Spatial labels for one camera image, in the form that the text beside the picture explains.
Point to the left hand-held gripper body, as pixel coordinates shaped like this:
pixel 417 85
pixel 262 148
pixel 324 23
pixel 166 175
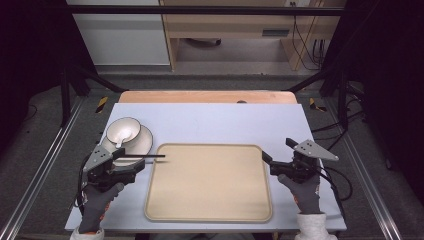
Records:
pixel 100 163

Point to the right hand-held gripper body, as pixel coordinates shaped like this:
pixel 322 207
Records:
pixel 301 163

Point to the black chopstick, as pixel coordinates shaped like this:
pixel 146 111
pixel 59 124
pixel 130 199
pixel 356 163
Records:
pixel 143 155

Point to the person's right hand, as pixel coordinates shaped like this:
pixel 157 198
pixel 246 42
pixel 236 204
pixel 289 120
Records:
pixel 305 195

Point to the person's left hand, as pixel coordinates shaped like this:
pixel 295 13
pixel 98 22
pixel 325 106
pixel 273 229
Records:
pixel 96 205

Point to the white ceramic spoon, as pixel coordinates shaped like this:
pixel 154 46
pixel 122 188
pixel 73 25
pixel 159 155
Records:
pixel 122 136

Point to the white bowl with dark rim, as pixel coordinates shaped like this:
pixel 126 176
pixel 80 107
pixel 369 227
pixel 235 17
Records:
pixel 124 128

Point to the white plate with dark rim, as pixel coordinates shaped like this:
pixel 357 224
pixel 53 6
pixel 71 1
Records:
pixel 144 141

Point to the yellow black floor tape marker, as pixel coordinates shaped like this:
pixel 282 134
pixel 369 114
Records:
pixel 315 105
pixel 102 104

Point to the beige rectangular tray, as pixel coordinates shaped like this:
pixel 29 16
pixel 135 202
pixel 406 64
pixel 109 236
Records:
pixel 208 183

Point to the wooden table board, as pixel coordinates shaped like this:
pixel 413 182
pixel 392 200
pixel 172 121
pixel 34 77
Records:
pixel 206 97

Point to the white cabinet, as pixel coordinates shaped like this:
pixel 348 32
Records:
pixel 123 36

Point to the light wooden desk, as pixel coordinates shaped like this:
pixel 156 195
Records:
pixel 230 25

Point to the aluminium floor rail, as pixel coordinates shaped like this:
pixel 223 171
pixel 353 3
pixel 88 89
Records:
pixel 40 166
pixel 370 186

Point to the black metal frame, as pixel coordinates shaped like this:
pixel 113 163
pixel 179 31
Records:
pixel 206 10

